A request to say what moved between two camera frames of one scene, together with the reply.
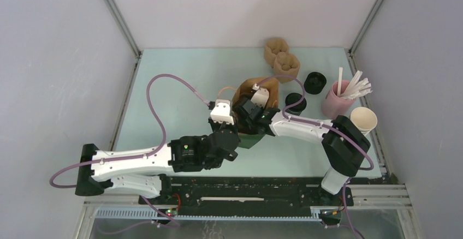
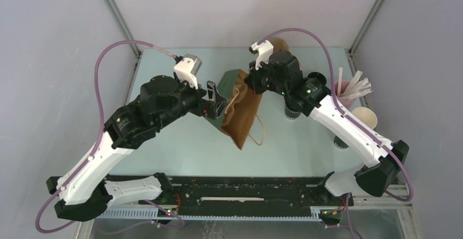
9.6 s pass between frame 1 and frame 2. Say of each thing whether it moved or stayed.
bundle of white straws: stayed
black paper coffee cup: stayed
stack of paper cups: stayed
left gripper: moved
